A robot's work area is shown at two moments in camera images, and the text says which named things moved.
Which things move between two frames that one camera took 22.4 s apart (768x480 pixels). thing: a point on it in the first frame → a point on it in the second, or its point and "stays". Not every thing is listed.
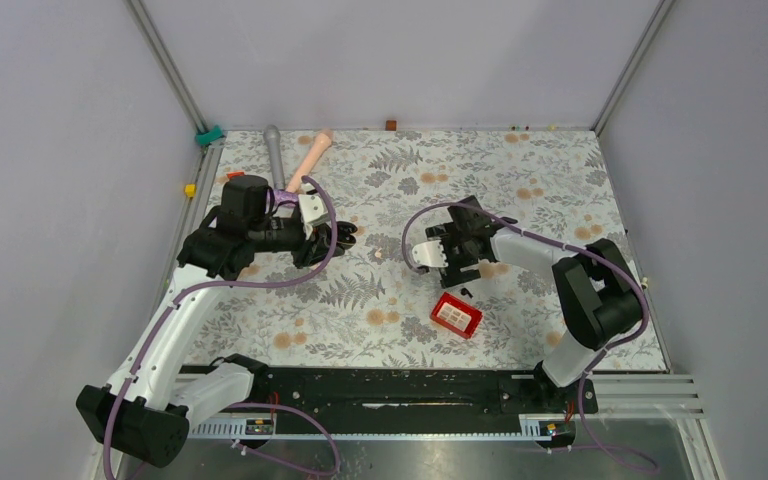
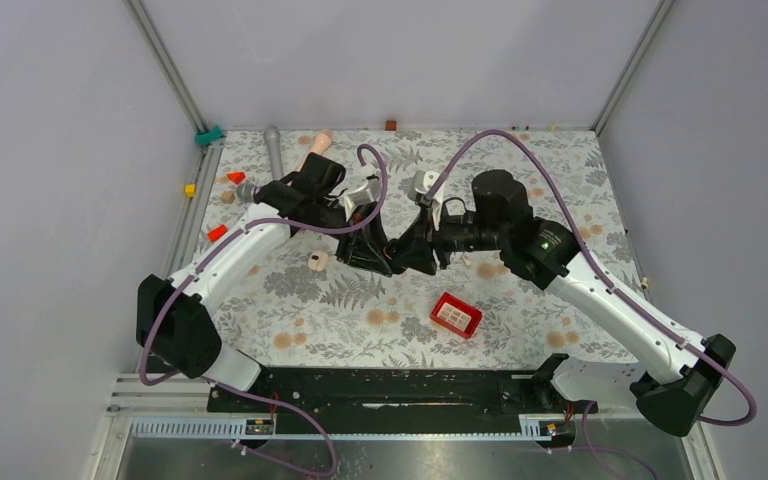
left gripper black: (309, 253) → (366, 247)
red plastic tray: (456, 315) stays
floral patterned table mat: (365, 308) stays
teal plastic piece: (203, 139) stays
